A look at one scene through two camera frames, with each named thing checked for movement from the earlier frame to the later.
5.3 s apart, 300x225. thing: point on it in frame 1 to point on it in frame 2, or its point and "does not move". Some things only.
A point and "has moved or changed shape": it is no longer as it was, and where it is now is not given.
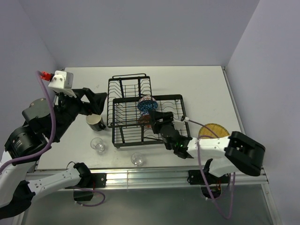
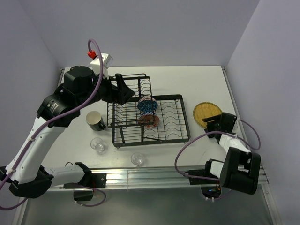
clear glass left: [97, 143] does not move
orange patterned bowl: [144, 119] does not move
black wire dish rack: [123, 92] does not move
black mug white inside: [95, 121] does not move
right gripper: [168, 116] to [216, 118]
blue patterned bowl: [146, 103] does not move
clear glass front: [137, 159] does not move
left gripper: [96, 103] to [120, 93]
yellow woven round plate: [218, 130] has moved or changed shape
